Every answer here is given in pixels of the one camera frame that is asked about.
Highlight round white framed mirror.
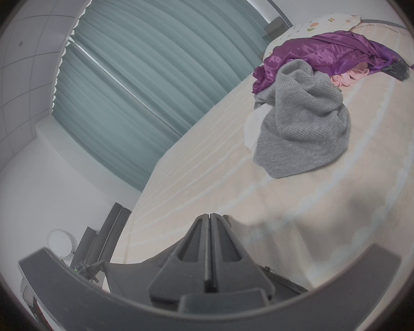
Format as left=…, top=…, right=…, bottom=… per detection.
left=48, top=229, right=74, bottom=258

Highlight black chest of drawers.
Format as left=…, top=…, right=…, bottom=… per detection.
left=71, top=202, right=132, bottom=265

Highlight dark grey lace garment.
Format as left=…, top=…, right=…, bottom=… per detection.
left=381, top=59, right=410, bottom=81

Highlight blue-green curtain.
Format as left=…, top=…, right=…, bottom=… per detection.
left=51, top=41, right=183, bottom=192
left=71, top=0, right=275, bottom=139

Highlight black T-shirt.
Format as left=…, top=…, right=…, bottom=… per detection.
left=103, top=215, right=309, bottom=294

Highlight grey bedside table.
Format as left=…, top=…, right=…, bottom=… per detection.
left=263, top=17, right=290, bottom=40

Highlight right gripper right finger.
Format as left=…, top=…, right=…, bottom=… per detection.
left=210, top=212, right=276, bottom=303

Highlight bed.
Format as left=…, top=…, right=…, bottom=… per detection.
left=109, top=0, right=414, bottom=294

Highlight pink garment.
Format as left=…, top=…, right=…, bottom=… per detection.
left=329, top=64, right=370, bottom=89

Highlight purple satin garment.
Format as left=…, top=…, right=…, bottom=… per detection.
left=252, top=31, right=414, bottom=95

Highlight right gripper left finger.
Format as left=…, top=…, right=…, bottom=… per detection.
left=148, top=212, right=211, bottom=305

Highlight white printed pillow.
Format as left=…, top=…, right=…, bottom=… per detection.
left=262, top=13, right=362, bottom=59

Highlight grey knit garment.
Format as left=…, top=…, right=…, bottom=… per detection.
left=253, top=60, right=352, bottom=179

